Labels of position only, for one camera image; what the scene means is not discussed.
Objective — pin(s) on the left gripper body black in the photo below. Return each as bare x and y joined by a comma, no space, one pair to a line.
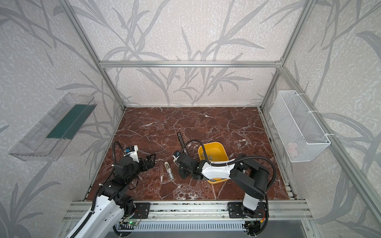
146,162

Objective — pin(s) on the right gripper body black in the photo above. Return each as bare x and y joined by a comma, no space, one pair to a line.
182,168

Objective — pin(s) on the black stapler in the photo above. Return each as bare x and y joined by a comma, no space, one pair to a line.
182,142

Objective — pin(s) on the white mini stapler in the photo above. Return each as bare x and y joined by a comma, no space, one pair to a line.
169,171

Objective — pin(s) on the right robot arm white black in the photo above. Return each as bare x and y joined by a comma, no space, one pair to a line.
253,174

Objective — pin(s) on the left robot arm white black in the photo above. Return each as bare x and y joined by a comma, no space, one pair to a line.
111,202

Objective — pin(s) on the yellow plastic tray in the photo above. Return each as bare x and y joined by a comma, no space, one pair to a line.
216,153

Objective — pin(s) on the green circuit board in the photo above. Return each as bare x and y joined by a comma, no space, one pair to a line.
129,225

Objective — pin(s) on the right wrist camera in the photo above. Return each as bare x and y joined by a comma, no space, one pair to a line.
176,156

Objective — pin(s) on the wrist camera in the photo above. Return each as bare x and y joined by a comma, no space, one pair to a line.
176,156
132,151

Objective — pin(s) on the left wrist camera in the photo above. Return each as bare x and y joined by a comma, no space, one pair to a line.
132,151

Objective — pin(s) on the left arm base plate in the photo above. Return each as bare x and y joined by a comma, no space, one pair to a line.
142,210

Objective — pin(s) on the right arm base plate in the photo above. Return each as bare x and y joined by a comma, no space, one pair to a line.
237,210

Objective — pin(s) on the clear plastic wall bin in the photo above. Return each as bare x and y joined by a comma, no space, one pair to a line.
48,139

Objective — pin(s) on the aluminium frame crossbar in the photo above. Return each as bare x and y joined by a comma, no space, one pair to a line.
157,64

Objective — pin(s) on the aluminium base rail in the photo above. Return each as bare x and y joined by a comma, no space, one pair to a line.
198,210

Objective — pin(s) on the white wire mesh basket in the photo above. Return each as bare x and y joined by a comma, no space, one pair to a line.
300,133

